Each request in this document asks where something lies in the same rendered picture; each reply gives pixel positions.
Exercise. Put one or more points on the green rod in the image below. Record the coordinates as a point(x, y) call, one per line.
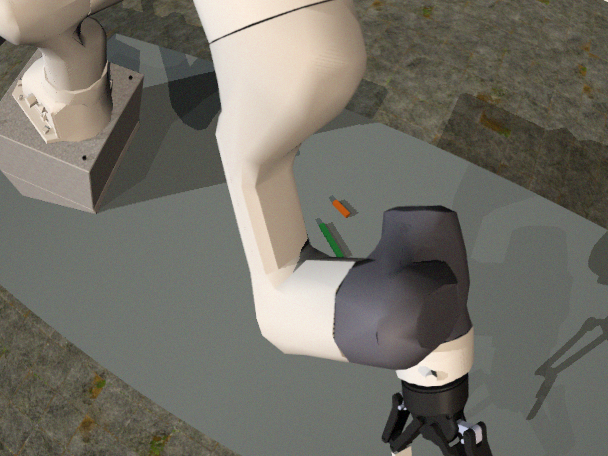
point(330, 240)

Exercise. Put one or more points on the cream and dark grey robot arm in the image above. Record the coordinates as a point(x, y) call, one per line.
point(280, 81)

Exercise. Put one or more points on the orange rod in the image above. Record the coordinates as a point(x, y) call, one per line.
point(341, 208)

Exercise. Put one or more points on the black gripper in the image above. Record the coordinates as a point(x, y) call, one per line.
point(441, 407)

